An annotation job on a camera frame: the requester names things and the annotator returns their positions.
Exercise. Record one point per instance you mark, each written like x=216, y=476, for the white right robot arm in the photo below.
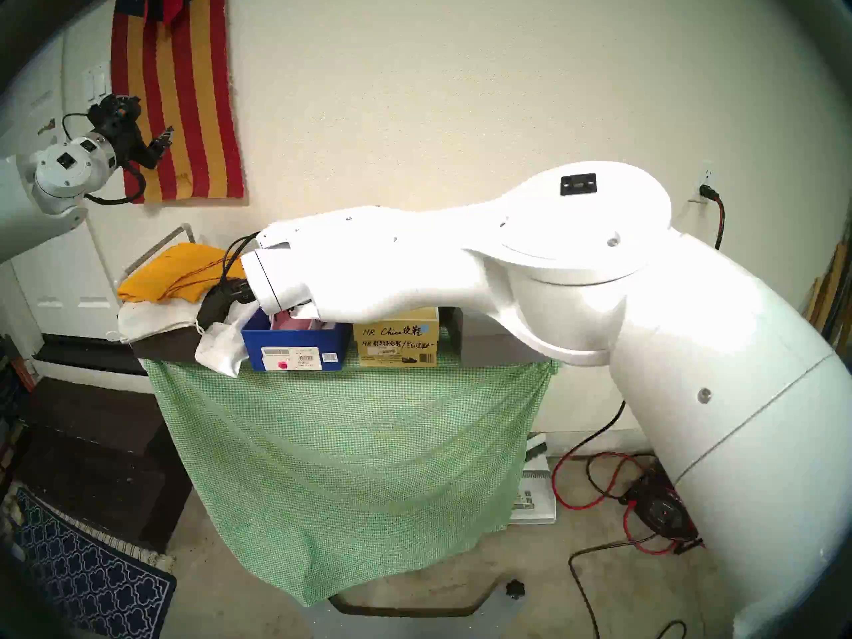
x=599, y=278

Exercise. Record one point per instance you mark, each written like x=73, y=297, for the black door sill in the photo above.
x=86, y=355

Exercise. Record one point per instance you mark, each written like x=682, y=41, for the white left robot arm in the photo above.
x=60, y=172

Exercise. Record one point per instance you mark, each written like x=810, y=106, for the white light switch plate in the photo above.
x=96, y=85

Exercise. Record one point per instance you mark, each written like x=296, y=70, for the red glitter ribbon bow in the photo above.
x=174, y=2

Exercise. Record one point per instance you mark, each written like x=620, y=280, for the black star knob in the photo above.
x=514, y=588

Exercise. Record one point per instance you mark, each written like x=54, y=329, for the green checkered tablecloth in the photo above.
x=333, y=444

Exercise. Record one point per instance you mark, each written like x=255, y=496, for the tan handwritten shoe box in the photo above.
x=393, y=351

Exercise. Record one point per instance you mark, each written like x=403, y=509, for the white dust bag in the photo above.
x=223, y=348

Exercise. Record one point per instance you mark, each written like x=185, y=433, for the blue patterned rug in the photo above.
x=86, y=578

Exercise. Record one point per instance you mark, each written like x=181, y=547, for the stacked books clutter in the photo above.
x=20, y=371

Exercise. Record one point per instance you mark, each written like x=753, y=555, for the silver door latch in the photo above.
x=46, y=125

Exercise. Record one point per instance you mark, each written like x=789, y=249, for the white appliance under table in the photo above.
x=536, y=504

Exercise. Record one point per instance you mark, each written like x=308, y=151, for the blue labelled shoe box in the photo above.
x=253, y=345

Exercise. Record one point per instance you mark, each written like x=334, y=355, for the grey Vionic shoe box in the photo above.
x=492, y=351

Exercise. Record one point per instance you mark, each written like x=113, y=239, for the white folded cloth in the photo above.
x=153, y=318

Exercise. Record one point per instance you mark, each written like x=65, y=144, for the pink clog shoe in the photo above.
x=286, y=319

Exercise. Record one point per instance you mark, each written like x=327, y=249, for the white panel door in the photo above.
x=66, y=291

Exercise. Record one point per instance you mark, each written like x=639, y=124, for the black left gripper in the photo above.
x=116, y=135

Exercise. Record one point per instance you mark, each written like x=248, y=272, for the white wall outlet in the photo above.
x=707, y=175

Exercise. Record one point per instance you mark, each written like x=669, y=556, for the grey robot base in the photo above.
x=399, y=628

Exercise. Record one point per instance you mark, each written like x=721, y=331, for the yellow folded cloth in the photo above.
x=166, y=271

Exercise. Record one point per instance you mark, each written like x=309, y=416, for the dark wooden step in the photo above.
x=100, y=458

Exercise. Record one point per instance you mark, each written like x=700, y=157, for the burlap striped flag hanging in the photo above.
x=200, y=112

